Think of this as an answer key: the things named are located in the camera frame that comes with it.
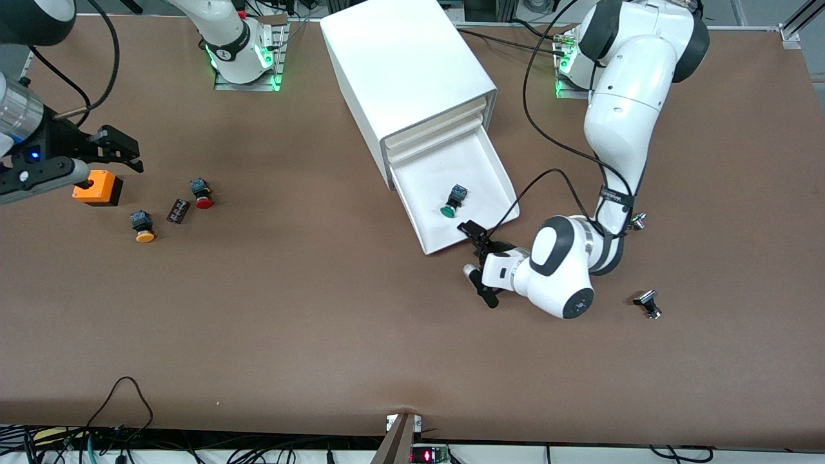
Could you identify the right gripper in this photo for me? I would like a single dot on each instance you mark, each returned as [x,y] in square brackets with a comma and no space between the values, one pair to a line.
[62,139]

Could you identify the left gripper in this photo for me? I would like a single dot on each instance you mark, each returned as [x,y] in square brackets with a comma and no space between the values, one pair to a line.
[495,247]

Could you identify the green push button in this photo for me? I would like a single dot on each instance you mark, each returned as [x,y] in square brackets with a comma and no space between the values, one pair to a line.
[454,201]

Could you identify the white plastic drawer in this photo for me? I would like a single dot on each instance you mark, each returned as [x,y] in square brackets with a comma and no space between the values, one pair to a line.
[464,161]
[438,124]
[432,143]

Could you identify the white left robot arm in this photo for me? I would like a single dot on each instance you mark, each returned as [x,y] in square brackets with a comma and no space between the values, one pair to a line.
[631,84]

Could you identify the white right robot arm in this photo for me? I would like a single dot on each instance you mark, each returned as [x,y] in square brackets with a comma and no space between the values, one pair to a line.
[225,32]

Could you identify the yellow push button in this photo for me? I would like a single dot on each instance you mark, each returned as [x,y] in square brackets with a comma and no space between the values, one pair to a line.
[143,229]

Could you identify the red push button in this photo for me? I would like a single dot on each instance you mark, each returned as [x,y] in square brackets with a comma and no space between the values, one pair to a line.
[202,195]

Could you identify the white drawer cabinet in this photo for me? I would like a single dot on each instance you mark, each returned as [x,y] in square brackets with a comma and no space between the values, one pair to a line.
[406,58]

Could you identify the dark brown terminal block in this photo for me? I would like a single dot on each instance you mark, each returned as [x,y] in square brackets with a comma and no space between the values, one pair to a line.
[178,211]

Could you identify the red LED display module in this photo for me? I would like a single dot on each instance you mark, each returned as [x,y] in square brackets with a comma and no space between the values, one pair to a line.
[428,455]

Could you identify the orange button enclosure box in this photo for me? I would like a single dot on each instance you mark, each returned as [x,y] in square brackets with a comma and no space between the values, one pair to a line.
[103,192]

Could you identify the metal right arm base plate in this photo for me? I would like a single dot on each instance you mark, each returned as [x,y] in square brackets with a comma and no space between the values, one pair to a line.
[245,87]

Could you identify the small silver knob switch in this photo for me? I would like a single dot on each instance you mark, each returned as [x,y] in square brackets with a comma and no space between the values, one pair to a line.
[639,222]

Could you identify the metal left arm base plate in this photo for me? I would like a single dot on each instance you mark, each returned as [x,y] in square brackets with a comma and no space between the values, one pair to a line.
[570,94]

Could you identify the black silver selector switch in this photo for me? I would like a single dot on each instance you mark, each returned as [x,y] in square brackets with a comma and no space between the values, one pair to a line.
[650,303]

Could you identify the brown wooden post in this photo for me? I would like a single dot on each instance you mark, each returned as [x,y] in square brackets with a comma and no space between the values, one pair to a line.
[394,444]

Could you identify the aluminium frame profile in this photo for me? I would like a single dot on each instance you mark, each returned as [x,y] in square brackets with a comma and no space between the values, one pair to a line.
[796,29]

